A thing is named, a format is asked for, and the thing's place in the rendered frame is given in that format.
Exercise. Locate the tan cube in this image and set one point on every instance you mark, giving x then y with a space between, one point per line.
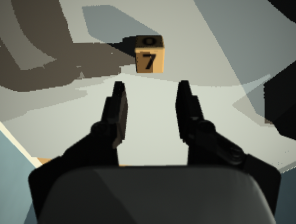
149 54

